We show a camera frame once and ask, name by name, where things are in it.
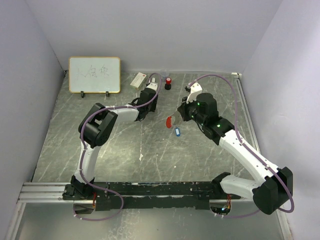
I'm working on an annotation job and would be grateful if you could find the aluminium rail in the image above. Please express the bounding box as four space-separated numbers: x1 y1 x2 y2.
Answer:
18 178 258 201
231 72 265 160

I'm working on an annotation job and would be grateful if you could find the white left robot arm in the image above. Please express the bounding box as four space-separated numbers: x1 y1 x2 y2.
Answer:
70 84 158 200

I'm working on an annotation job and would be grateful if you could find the white board yellow frame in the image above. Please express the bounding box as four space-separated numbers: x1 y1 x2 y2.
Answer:
68 56 121 94

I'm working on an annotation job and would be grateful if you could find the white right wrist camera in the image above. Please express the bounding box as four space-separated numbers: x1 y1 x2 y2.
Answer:
185 82 203 104

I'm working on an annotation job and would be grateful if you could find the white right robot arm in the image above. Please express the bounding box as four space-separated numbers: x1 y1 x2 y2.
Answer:
177 93 293 215

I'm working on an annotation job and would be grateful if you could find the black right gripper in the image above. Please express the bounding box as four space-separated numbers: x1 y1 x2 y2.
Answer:
177 94 206 126

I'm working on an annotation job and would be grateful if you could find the clear plastic cup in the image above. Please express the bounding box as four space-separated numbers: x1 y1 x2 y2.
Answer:
160 69 170 78

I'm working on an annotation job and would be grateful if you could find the aluminium right side rail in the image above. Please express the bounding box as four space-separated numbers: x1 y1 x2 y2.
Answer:
231 72 265 160

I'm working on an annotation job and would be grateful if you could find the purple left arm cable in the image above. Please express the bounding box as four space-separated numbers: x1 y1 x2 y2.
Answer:
79 72 162 221

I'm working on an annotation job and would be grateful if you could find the aluminium front rail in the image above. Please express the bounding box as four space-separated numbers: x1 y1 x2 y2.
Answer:
18 178 258 201

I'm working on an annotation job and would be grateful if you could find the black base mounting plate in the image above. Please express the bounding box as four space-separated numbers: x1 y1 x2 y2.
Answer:
62 181 228 211

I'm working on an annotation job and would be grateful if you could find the blue key tag with key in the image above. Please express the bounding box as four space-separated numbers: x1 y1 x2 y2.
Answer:
174 127 181 137

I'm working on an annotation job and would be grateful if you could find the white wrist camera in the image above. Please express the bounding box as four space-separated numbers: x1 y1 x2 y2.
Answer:
146 77 158 92
185 82 203 104

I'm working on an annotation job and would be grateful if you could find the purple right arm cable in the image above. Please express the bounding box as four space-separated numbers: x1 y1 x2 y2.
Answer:
187 73 295 219

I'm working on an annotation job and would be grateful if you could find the metal key organizer red handle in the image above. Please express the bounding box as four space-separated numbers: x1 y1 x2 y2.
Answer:
165 111 183 129

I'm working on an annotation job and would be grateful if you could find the red black stamp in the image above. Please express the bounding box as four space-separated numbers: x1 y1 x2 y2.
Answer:
164 77 172 90

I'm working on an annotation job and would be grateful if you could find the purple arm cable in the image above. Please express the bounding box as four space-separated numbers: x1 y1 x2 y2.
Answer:
187 73 295 219
79 72 162 221

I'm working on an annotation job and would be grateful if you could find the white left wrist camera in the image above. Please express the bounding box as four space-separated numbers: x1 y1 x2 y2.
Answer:
146 77 158 92

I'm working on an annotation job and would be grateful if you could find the green white staples box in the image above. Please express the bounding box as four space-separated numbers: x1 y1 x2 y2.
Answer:
130 72 147 90

